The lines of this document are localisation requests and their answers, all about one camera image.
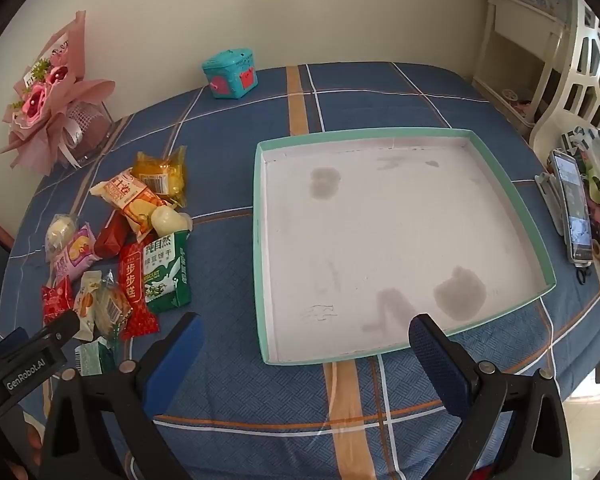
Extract pink flower bouquet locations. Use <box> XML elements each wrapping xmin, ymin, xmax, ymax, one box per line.
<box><xmin>0</xmin><ymin>10</ymin><xmax>116</xmax><ymax>177</ymax></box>

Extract white and orange snack packet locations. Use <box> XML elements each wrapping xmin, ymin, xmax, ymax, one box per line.
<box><xmin>72</xmin><ymin>270</ymin><xmax>103</xmax><ymax>343</ymax></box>

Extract pink swiss roll packet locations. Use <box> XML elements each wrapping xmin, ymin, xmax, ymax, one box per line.
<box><xmin>50</xmin><ymin>225</ymin><xmax>102</xmax><ymax>286</ymax></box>

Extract white tray with teal rim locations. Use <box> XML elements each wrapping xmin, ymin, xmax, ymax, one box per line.
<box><xmin>252</xmin><ymin>127</ymin><xmax>557</xmax><ymax>366</ymax></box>

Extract white phone stand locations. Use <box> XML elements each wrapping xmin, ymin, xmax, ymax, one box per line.
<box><xmin>535</xmin><ymin>172</ymin><xmax>568</xmax><ymax>236</ymax></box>

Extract white shelf unit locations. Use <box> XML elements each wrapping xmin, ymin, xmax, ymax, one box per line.
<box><xmin>472</xmin><ymin>0</ymin><xmax>571</xmax><ymax>126</ymax></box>

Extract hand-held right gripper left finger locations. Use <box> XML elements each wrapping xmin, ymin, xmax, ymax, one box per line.
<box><xmin>39</xmin><ymin>312</ymin><xmax>206</xmax><ymax>480</ymax></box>

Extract yellow clear cake packet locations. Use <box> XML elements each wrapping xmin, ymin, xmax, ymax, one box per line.
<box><xmin>131</xmin><ymin>146</ymin><xmax>188</xmax><ymax>209</ymax></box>

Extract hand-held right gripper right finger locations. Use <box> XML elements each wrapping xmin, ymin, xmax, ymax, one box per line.
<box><xmin>408</xmin><ymin>313</ymin><xmax>581</xmax><ymax>480</ymax></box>

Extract teal toy box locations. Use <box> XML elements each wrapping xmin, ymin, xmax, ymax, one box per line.
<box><xmin>201</xmin><ymin>47</ymin><xmax>259</xmax><ymax>100</ymax></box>

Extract dark red snack packet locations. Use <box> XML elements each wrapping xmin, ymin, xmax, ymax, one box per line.
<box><xmin>94</xmin><ymin>210</ymin><xmax>131</xmax><ymax>260</ymax></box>

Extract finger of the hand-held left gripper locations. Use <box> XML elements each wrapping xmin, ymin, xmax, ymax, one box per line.
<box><xmin>27</xmin><ymin>308</ymin><xmax>81</xmax><ymax>356</ymax></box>

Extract green and white biscuit packet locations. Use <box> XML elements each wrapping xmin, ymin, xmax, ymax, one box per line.
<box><xmin>142</xmin><ymin>230</ymin><xmax>193</xmax><ymax>313</ymax></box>

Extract red floral snack packet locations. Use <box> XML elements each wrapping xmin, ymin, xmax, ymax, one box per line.
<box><xmin>41</xmin><ymin>275</ymin><xmax>76</xmax><ymax>326</ymax></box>

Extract smartphone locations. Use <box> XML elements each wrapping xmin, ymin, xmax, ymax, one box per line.
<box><xmin>550</xmin><ymin>150</ymin><xmax>595</xmax><ymax>266</ymax></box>

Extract white bun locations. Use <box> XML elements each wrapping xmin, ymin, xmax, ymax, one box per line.
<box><xmin>147</xmin><ymin>204</ymin><xmax>193</xmax><ymax>236</ymax></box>

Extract clear glass vase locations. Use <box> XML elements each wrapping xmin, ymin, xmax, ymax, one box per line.
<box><xmin>55</xmin><ymin>102</ymin><xmax>115</xmax><ymax>168</ymax></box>

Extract white cake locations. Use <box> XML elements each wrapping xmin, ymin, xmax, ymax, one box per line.
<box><xmin>46</xmin><ymin>212</ymin><xmax>78</xmax><ymax>263</ymax></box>

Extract long red patterned packet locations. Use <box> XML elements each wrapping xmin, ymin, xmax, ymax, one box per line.
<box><xmin>119</xmin><ymin>240</ymin><xmax>161</xmax><ymax>342</ymax></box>

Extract blue plaid tablecloth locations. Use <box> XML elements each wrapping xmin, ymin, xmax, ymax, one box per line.
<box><xmin>0</xmin><ymin>62</ymin><xmax>600</xmax><ymax>480</ymax></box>

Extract pale green snack packet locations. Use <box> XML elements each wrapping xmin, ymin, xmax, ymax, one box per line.
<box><xmin>74</xmin><ymin>337</ymin><xmax>117</xmax><ymax>378</ymax></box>

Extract brown cake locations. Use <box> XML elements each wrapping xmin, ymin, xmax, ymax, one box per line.
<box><xmin>94</xmin><ymin>270</ymin><xmax>133</xmax><ymax>341</ymax></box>

